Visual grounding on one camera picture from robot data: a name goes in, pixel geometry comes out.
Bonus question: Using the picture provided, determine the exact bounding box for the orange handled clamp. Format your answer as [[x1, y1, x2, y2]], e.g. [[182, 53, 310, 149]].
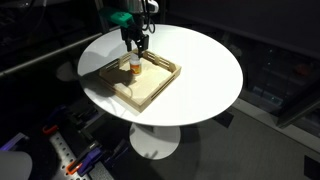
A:
[[66, 141, 102, 176]]

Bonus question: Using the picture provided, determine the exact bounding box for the wooden tray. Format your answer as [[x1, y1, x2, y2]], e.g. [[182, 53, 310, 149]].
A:
[[99, 49, 181, 112]]

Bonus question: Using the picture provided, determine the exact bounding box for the white bottle lid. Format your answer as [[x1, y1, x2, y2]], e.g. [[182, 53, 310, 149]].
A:
[[130, 53, 140, 62]]

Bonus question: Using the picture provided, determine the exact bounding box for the white pill bottle orange label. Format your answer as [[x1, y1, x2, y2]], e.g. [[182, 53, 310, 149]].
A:
[[129, 60, 141, 75]]

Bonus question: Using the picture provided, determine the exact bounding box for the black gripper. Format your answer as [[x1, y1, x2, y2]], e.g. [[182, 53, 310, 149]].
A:
[[121, 24, 149, 58]]

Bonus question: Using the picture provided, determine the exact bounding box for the perforated metal plate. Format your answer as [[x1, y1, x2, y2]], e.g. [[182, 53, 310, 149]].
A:
[[49, 132, 90, 180]]

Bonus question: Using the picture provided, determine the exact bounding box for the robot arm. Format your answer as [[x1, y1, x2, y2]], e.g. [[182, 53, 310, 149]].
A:
[[120, 0, 159, 58]]

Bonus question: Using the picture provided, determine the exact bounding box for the white round table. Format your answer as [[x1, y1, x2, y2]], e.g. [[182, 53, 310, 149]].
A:
[[77, 25, 243, 160]]

